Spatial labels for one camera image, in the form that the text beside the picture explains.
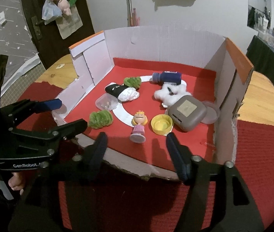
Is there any open cardboard box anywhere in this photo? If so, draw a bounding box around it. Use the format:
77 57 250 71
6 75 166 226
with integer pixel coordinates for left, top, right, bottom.
52 26 253 180

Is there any black and white sock roll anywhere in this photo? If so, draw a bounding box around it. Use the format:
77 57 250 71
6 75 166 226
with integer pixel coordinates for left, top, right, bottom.
105 82 140 102

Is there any dark blue paint bottle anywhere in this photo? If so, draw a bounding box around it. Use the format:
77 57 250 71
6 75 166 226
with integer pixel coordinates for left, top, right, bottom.
152 71 182 85

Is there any dark green covered side table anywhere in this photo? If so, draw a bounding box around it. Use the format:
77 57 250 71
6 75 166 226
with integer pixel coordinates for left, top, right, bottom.
247 36 274 85

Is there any white plastic bag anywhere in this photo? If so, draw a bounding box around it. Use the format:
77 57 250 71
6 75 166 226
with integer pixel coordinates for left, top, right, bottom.
41 0 62 25

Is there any beige hanging cloth bag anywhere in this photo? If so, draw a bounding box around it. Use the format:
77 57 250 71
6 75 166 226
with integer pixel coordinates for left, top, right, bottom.
56 5 83 39

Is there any white fluffy star plush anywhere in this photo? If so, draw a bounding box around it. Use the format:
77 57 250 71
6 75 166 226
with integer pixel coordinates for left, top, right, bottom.
154 83 192 108

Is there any small white sticker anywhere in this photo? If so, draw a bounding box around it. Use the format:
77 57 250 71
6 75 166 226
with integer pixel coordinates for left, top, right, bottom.
56 63 65 69

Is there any yellow bottle cap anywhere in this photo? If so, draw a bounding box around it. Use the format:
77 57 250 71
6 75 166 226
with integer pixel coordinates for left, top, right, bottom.
151 114 173 136

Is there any clear round plastic lid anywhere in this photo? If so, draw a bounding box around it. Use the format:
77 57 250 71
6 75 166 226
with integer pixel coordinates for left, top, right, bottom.
201 101 220 125

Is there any orange tipped metal pole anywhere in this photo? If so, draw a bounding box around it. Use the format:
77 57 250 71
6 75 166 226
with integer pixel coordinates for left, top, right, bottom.
128 0 134 27

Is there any small clear plastic box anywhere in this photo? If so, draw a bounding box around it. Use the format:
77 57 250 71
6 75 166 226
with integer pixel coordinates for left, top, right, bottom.
95 93 119 111

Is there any green fuzzy ball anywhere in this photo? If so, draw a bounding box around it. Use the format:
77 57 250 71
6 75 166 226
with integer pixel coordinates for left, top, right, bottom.
123 77 142 90
88 110 113 129

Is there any grey square case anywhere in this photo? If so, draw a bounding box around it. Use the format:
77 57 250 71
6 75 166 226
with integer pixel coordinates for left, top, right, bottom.
168 95 207 132

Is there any small blonde doll figurine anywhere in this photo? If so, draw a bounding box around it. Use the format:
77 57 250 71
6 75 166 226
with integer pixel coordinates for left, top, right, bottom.
130 111 148 143

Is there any door handle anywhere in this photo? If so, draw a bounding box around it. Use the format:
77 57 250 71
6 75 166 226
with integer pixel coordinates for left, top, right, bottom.
31 16 45 40

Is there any red table cloth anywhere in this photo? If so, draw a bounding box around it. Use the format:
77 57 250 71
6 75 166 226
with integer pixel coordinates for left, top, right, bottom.
18 81 274 232

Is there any person's left hand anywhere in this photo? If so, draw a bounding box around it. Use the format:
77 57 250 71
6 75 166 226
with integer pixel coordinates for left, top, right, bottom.
9 172 27 192

